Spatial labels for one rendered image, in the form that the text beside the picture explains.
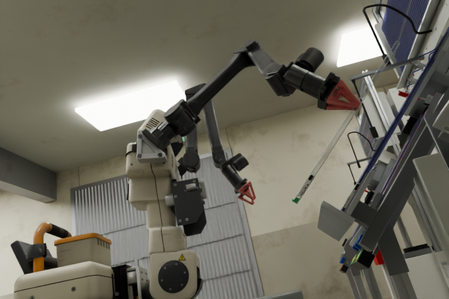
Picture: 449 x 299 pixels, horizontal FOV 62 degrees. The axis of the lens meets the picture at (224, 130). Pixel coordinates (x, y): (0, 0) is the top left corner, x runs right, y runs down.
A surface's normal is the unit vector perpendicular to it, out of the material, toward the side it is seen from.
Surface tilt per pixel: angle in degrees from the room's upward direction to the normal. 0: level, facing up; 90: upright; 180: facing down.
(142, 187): 90
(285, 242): 90
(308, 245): 90
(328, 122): 90
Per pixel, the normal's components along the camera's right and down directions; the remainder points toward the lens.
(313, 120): -0.18, -0.37
